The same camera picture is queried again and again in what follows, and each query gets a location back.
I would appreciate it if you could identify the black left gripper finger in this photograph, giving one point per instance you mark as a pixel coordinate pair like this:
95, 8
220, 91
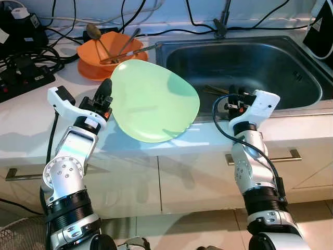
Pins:
105, 89

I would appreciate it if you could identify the wooden chopstick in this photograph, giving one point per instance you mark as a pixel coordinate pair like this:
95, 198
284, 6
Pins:
214, 92
213, 88

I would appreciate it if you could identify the light green plate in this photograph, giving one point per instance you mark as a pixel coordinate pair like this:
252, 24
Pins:
156, 101

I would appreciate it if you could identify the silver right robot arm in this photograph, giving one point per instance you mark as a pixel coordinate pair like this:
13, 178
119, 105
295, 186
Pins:
255, 166

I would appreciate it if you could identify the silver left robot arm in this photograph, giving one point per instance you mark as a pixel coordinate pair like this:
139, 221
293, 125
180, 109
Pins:
67, 172

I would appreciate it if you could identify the chrome kitchen faucet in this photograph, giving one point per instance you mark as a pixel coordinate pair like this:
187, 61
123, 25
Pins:
222, 26

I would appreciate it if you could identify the white kitchen counter cabinet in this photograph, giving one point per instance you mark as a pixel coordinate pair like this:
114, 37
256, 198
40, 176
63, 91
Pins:
197, 182

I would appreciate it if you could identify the orange plate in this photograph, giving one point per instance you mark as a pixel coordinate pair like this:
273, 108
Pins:
93, 73

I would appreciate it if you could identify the patterned chopstick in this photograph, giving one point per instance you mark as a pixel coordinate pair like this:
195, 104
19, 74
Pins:
112, 61
148, 48

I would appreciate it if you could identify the orange bowl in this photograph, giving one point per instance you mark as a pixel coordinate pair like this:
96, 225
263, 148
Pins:
86, 51

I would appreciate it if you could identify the stainless steel sink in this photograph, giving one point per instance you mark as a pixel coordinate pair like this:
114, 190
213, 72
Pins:
260, 62

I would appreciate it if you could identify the bronze spoon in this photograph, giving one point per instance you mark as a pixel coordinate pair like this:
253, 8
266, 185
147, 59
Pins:
93, 31

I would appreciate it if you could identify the black power strip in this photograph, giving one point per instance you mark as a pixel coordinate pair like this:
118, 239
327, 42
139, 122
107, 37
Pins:
26, 83

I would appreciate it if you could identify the black power adapter box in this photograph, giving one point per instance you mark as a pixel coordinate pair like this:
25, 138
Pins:
23, 31

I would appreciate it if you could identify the large black appliance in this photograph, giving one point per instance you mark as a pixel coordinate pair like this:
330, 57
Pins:
318, 31

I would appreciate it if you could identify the white charger plug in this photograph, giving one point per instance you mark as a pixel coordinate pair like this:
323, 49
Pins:
20, 13

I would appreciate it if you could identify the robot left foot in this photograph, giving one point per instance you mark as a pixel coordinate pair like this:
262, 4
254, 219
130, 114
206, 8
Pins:
132, 244

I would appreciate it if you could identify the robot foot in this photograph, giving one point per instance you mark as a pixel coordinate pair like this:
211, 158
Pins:
210, 247
132, 244

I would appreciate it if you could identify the floor fan grille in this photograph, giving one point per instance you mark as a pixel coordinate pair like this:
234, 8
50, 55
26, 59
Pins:
21, 237

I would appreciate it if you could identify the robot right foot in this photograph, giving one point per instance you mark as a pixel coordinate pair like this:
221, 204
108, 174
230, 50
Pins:
210, 247

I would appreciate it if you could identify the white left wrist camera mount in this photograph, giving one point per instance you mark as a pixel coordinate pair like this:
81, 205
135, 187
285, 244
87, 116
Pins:
70, 110

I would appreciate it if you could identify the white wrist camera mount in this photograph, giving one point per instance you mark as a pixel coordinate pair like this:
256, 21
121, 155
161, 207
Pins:
263, 104
70, 110

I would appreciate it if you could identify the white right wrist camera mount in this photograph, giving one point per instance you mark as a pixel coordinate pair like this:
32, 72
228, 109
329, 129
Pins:
263, 104

